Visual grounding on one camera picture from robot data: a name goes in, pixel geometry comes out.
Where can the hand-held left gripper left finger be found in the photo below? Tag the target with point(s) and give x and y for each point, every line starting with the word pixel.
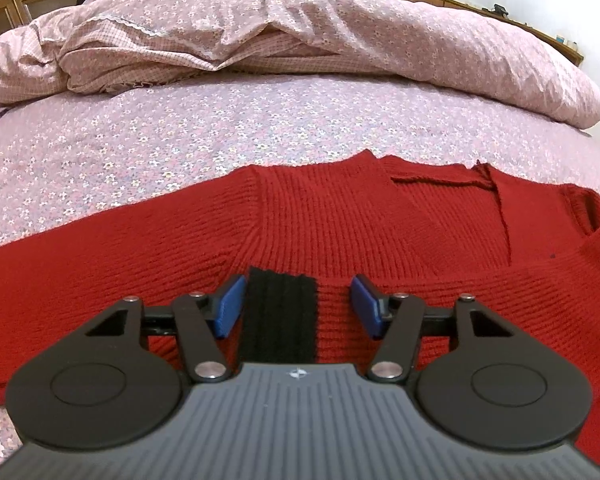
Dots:
pixel 229 306

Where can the small black item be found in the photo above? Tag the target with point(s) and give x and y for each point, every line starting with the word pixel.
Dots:
pixel 499 8

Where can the wooden dresser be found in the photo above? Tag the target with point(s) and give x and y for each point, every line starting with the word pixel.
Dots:
pixel 524 25

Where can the pink floral duvet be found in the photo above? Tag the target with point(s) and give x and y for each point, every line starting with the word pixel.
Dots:
pixel 290 25

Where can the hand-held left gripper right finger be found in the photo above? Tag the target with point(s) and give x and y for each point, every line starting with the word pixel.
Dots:
pixel 365 306

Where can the red knit sweater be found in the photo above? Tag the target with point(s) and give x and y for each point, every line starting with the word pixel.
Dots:
pixel 330 220

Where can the pink floral bed sheet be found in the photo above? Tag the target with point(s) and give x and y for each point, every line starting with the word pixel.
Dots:
pixel 180 125

